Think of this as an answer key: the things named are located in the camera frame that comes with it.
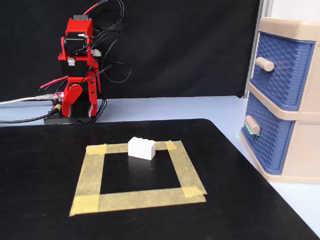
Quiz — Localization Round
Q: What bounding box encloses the red controller circuit board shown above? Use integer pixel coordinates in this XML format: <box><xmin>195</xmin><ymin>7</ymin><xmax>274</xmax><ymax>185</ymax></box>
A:
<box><xmin>51</xmin><ymin>91</ymin><xmax>67</xmax><ymax>104</ymax></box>

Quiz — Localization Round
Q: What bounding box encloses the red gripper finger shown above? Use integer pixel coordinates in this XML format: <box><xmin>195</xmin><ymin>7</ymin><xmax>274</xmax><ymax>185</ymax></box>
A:
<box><xmin>87</xmin><ymin>78</ymin><xmax>102</xmax><ymax>118</ymax></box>
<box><xmin>61</xmin><ymin>83</ymin><xmax>84</xmax><ymax>118</ymax></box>

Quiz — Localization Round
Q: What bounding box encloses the aluminium frame profile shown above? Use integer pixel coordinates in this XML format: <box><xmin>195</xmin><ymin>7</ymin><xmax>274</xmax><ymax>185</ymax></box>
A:
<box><xmin>241</xmin><ymin>0</ymin><xmax>273</xmax><ymax>99</ymax></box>

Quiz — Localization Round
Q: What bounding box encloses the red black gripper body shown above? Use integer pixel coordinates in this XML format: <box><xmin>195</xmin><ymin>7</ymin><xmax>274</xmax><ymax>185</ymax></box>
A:
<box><xmin>66</xmin><ymin>74</ymin><xmax>101</xmax><ymax>118</ymax></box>

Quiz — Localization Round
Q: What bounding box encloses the black power cable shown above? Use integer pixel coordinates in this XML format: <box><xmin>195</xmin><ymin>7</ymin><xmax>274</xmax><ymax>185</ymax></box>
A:
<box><xmin>0</xmin><ymin>109</ymin><xmax>59</xmax><ymax>125</ymax></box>

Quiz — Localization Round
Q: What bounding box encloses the beige cylindrical drawer knob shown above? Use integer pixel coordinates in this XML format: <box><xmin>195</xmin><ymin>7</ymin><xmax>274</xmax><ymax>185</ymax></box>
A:
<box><xmin>254</xmin><ymin>56</ymin><xmax>275</xmax><ymax>73</ymax></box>

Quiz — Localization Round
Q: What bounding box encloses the silver USB cable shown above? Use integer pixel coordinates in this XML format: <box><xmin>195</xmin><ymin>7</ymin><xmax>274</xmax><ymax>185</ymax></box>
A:
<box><xmin>0</xmin><ymin>94</ymin><xmax>55</xmax><ymax>106</ymax></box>

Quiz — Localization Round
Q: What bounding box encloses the blue woven-pattern drawer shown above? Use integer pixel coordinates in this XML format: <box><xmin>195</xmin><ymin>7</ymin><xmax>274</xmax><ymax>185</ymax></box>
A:
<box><xmin>240</xmin><ymin>93</ymin><xmax>295</xmax><ymax>175</ymax></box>
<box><xmin>248</xmin><ymin>31</ymin><xmax>316</xmax><ymax>111</ymax></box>

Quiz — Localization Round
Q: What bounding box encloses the beige plastic drawer cabinet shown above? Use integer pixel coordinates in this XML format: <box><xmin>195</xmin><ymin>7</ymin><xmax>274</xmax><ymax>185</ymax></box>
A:
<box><xmin>238</xmin><ymin>16</ymin><xmax>320</xmax><ymax>185</ymax></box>

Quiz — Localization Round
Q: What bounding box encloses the black servo wire bundle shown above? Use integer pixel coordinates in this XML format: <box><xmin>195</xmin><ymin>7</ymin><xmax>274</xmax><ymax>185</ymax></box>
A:
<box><xmin>93</xmin><ymin>0</ymin><xmax>136</xmax><ymax>123</ymax></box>

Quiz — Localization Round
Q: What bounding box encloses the white toy brick cube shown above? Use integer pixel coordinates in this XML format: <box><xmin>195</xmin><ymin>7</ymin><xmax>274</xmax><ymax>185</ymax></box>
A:
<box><xmin>127</xmin><ymin>136</ymin><xmax>157</xmax><ymax>161</ymax></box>

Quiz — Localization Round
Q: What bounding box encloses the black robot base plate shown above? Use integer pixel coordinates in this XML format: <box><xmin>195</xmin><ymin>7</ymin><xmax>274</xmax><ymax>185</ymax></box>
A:
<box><xmin>43</xmin><ymin>99</ymin><xmax>101</xmax><ymax>125</ymax></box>

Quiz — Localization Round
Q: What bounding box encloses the yellow masking tape strip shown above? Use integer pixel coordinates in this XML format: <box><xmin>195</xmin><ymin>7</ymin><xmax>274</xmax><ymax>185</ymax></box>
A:
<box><xmin>69</xmin><ymin>143</ymin><xmax>108</xmax><ymax>217</ymax></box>
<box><xmin>85</xmin><ymin>140</ymin><xmax>183</xmax><ymax>155</ymax></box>
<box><xmin>165</xmin><ymin>140</ymin><xmax>208</xmax><ymax>198</ymax></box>
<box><xmin>69</xmin><ymin>186</ymin><xmax>207</xmax><ymax>217</ymax></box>

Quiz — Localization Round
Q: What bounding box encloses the pink-red loose wire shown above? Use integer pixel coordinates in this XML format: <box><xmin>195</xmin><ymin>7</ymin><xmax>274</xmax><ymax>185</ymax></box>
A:
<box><xmin>39</xmin><ymin>76</ymin><xmax>69</xmax><ymax>90</ymax></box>

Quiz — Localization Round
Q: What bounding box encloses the black backdrop cloth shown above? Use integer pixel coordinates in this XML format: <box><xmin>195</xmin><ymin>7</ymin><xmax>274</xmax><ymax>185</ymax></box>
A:
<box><xmin>0</xmin><ymin>0</ymin><xmax>262</xmax><ymax>102</ymax></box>

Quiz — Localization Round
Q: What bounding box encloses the beige knob with green tape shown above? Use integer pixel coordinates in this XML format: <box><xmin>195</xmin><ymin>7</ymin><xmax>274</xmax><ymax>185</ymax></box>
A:
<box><xmin>244</xmin><ymin>115</ymin><xmax>261</xmax><ymax>135</ymax></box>

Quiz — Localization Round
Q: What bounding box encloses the green tape piece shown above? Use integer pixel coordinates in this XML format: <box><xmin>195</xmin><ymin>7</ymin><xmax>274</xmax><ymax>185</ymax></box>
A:
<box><xmin>243</xmin><ymin>122</ymin><xmax>261</xmax><ymax>138</ymax></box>

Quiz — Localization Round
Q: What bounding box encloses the black table mat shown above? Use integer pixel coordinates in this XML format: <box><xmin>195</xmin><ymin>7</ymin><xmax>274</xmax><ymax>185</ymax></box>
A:
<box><xmin>0</xmin><ymin>118</ymin><xmax>320</xmax><ymax>240</ymax></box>

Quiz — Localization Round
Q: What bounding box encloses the red wire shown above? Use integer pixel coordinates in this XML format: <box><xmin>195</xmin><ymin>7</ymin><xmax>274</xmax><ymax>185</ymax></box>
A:
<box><xmin>83</xmin><ymin>0</ymin><xmax>107</xmax><ymax>16</ymax></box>

